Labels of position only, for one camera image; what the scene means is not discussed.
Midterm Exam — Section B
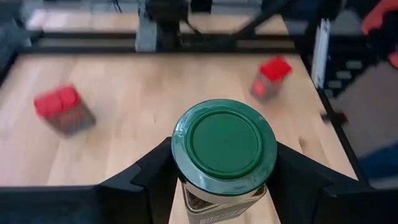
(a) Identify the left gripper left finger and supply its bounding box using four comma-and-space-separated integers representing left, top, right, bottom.
98, 136, 180, 224

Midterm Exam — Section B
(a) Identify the white post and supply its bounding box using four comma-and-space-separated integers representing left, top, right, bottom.
312, 18, 331, 90

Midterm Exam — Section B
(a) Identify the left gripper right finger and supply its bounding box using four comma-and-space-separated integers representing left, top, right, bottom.
266, 141, 333, 224

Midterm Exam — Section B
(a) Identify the black table frame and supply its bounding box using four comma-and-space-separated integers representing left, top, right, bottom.
0, 29, 371, 187

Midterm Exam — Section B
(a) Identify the red-lidded spice tin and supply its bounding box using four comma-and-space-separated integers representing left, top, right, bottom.
249, 55, 293, 102
33, 84, 96, 137

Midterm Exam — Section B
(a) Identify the green-lidded glass spice jar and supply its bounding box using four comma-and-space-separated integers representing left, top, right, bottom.
170, 98, 278, 224

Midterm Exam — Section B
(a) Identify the person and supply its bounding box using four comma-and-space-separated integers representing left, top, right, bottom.
360, 0, 398, 71

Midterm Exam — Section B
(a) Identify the black striped floor mat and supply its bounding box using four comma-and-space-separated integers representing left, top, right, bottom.
323, 34, 379, 99

